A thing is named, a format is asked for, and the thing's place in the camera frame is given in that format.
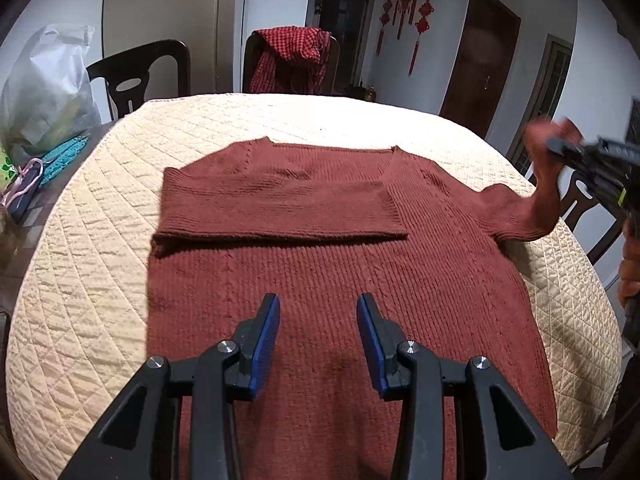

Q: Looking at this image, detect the dark brown door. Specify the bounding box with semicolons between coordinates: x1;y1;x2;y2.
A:
440;0;521;139

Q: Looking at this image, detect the dark open doorway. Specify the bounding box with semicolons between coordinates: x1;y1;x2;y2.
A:
305;0;375;98

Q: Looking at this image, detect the red Chinese knot left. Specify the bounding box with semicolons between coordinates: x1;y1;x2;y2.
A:
375;0;397;56

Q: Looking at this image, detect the rust red knit sweater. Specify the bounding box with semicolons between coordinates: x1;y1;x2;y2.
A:
148;120;582;479

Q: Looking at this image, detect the green leaf patterned bag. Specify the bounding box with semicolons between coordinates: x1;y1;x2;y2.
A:
0;146;16;191

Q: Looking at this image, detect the red chinese knot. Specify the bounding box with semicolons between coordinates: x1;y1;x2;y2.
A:
408;0;434;76
375;0;397;56
396;0;418;40

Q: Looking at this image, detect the red Chinese knot right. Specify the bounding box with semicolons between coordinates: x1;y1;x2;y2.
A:
408;0;434;76

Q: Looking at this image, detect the translucent white plastic bag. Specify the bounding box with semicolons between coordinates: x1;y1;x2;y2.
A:
1;24;101;166

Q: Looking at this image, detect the dark wooden chair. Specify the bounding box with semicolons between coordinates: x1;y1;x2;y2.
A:
87;39;191;119
529;171;625;266

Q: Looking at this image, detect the beige quilted table cover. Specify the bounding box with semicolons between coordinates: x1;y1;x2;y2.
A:
6;93;622;479

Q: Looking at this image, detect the window with grille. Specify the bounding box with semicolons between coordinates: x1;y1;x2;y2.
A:
506;35;573;176

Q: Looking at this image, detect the red Chinese knot middle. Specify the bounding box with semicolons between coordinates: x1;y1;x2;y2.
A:
396;0;418;40

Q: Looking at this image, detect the right hand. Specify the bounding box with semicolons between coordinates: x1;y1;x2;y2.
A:
617;219;640;307

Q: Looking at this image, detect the navy pouch with pink cord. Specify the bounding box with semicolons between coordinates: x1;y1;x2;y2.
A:
1;158;44;222

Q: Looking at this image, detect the dark wooden chair right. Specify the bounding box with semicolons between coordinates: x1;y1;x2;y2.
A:
529;171;625;266

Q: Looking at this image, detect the beige refrigerator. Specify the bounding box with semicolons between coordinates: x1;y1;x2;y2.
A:
102;0;244;94

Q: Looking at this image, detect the chair with red garment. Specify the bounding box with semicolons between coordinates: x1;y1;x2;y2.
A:
241;28;343;98

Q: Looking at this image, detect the dark wooden chair left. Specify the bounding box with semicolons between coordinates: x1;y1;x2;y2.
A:
87;39;191;119

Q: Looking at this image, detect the teal lace mat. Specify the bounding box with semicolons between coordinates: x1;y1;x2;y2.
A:
39;132;89;188

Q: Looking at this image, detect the red checkered garment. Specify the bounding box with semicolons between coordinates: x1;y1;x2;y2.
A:
247;25;333;96

